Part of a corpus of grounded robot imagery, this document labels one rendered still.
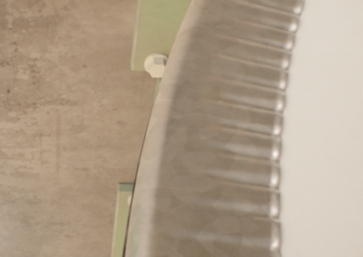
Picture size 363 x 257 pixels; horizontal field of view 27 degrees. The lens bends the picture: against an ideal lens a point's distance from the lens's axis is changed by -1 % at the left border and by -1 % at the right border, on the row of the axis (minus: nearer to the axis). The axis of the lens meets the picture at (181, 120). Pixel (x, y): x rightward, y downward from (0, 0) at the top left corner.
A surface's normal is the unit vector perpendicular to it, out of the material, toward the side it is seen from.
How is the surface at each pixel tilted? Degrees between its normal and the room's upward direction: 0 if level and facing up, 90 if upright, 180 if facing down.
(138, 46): 0
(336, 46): 90
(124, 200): 0
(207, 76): 98
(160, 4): 0
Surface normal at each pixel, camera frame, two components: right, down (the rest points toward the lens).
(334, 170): 0.12, -0.71
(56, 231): 0.09, 0.70
